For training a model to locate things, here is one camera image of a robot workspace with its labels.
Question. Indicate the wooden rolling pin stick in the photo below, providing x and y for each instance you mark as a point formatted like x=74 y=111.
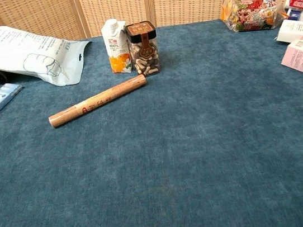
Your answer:
x=97 y=101

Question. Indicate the blue tablecloth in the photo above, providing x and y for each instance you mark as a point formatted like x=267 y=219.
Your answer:
x=157 y=152

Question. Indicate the clear jar of snacks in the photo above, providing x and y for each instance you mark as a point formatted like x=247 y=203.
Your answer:
x=143 y=49

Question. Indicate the orange juice carton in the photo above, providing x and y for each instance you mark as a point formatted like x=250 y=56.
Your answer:
x=116 y=50

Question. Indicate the colourful candy bag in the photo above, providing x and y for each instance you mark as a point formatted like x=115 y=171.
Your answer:
x=251 y=12

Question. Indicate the white printed plastic bag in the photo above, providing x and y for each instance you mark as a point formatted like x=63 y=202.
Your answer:
x=19 y=53

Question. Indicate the white long box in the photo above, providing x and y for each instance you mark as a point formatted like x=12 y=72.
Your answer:
x=298 y=30

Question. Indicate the blue white small box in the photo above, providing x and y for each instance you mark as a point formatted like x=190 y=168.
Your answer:
x=300 y=15

